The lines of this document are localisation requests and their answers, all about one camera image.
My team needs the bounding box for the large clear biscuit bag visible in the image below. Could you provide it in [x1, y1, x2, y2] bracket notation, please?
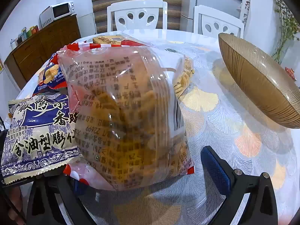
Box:
[57, 43, 195, 191]

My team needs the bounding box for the brown wooden cabinet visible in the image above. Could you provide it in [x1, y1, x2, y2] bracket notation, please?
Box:
[3, 13, 81, 91]

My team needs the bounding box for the green lidded jar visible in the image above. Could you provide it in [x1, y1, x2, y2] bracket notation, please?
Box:
[18, 28, 30, 41]

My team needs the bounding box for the white printed wall hanging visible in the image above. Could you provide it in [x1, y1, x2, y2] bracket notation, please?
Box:
[241, 0, 251, 26]

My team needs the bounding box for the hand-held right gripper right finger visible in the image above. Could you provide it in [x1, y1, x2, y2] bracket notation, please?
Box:
[200, 145, 278, 225]

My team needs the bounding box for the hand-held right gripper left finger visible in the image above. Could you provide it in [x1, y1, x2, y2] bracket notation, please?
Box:
[26, 175, 99, 225]

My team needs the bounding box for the white plastic chair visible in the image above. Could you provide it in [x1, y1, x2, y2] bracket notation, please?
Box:
[107, 0, 168, 32]
[193, 5, 245, 39]

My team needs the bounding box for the tan wafer packet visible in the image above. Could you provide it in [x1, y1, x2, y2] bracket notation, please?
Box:
[92, 35, 123, 45]

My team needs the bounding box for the purple white snack packet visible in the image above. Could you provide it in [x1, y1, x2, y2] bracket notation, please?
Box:
[1, 94, 80, 185]

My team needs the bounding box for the blue red biscuit packet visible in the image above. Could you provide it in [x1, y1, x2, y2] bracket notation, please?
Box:
[37, 53, 68, 91]

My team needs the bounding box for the dried flower bunch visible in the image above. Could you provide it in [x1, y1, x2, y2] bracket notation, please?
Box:
[272, 0, 300, 64]

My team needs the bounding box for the white microwave oven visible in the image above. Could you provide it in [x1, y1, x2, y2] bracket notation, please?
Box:
[39, 2, 75, 30]

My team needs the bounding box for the clear small cookie packet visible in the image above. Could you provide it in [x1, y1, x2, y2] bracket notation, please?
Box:
[172, 56, 195, 99]

